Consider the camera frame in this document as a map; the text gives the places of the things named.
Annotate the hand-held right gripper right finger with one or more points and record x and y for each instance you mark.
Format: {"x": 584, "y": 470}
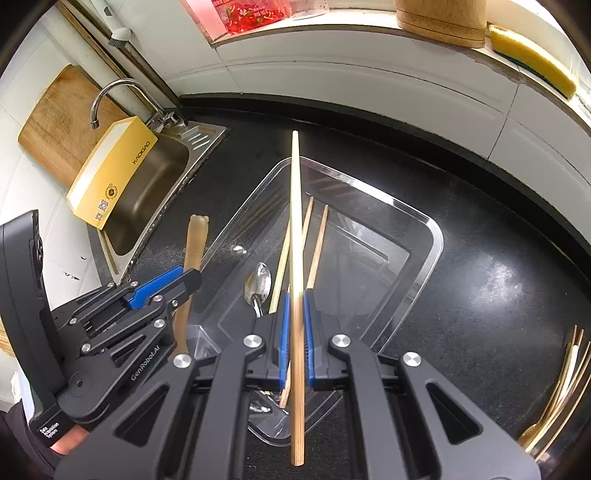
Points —
{"x": 310, "y": 341}

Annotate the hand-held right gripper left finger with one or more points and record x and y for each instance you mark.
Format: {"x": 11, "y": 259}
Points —
{"x": 285, "y": 341}

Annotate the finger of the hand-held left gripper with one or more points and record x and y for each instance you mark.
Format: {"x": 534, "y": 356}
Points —
{"x": 134, "y": 334}
{"x": 157, "y": 284}

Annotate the metal spoon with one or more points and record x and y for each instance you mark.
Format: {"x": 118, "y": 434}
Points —
{"x": 258, "y": 284}

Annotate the clear plastic tray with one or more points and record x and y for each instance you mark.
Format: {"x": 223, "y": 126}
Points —
{"x": 392, "y": 240}

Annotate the light wooden spoon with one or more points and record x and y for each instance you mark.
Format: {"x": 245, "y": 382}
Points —
{"x": 531, "y": 434}

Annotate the white ceramic spoon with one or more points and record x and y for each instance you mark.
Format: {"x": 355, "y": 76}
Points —
{"x": 571, "y": 360}

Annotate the bundle of wooden utensils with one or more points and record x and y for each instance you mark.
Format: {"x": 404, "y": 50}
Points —
{"x": 572, "y": 408}

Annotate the row of aligned wooden chopsticks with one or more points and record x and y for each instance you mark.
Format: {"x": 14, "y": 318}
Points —
{"x": 582, "y": 364}

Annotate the person's left forearm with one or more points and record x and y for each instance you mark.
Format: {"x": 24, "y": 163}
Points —
{"x": 23, "y": 443}

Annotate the person's left hand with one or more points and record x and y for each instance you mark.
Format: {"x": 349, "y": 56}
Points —
{"x": 67, "y": 443}

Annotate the stainless steel sink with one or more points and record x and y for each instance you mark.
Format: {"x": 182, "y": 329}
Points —
{"x": 152, "y": 203}

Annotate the yellow cardboard box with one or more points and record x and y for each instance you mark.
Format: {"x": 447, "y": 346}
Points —
{"x": 111, "y": 184}

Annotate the wooden cutting board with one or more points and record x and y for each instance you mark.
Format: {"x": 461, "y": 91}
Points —
{"x": 51, "y": 129}

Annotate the chrome faucet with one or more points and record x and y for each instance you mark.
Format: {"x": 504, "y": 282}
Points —
{"x": 120, "y": 83}

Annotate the red packaged bag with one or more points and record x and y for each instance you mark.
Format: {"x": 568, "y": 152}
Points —
{"x": 249, "y": 14}

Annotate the empty bamboo holder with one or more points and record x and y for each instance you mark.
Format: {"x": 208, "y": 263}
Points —
{"x": 438, "y": 23}

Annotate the yellow sponge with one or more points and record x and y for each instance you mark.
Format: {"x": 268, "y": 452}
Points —
{"x": 531, "y": 60}

